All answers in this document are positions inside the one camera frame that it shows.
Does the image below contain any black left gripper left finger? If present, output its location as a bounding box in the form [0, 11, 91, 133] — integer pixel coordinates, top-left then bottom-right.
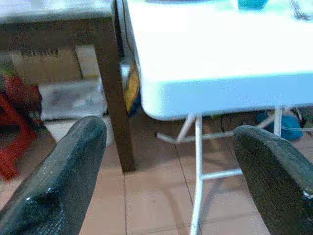
[0, 116, 107, 235]

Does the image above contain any silver metal fork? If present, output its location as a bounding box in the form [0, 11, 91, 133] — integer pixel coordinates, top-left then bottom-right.
[289, 0, 312, 21]

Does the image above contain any yellow and blue bag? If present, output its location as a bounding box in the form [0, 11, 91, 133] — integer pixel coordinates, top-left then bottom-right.
[123, 64, 141, 118]

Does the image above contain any dark brown wooden table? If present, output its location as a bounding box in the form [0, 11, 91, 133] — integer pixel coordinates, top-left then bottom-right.
[0, 0, 136, 173]

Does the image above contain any brown cardboard box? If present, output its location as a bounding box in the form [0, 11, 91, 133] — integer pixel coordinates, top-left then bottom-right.
[14, 46, 84, 80]

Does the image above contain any red plastic stool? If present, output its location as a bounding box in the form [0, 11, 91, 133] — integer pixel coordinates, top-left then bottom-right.
[0, 74, 44, 181]

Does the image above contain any clear plastic storage bag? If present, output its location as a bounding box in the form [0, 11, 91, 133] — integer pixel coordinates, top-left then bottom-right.
[39, 78, 108, 120]

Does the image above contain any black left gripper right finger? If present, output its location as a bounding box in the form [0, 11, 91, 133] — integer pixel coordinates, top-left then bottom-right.
[233, 125, 313, 235]

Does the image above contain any white folding table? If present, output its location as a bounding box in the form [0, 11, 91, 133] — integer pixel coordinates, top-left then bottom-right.
[116, 0, 313, 235]

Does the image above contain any teal cup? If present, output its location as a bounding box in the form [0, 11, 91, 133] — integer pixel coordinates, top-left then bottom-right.
[237, 0, 267, 10]

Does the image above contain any blue plastic bag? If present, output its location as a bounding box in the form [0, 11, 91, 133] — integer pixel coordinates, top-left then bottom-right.
[256, 111, 305, 142]

